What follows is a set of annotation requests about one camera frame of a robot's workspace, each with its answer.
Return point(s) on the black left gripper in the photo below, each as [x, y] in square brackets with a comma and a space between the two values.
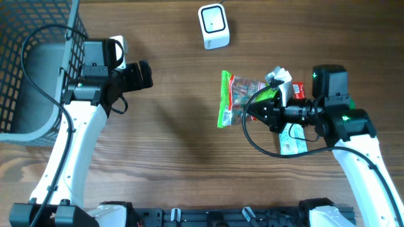
[133, 76]

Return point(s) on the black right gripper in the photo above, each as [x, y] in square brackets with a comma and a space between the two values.
[277, 111]

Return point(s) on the green gummy candy bag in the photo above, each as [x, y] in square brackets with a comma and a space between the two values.
[235, 92]

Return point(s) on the red stick sachet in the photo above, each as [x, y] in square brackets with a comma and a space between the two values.
[299, 92]

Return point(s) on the teal white tissue pack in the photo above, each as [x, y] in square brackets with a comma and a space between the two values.
[289, 140]

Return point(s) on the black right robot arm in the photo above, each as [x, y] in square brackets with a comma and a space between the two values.
[348, 133]

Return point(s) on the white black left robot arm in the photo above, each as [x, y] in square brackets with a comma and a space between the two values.
[87, 102]

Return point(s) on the white barcode scanner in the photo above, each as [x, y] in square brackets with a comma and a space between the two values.
[214, 26]

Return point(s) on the grey plastic mesh basket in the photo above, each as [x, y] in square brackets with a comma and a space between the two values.
[41, 42]

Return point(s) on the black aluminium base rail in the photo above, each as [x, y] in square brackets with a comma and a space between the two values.
[247, 216]

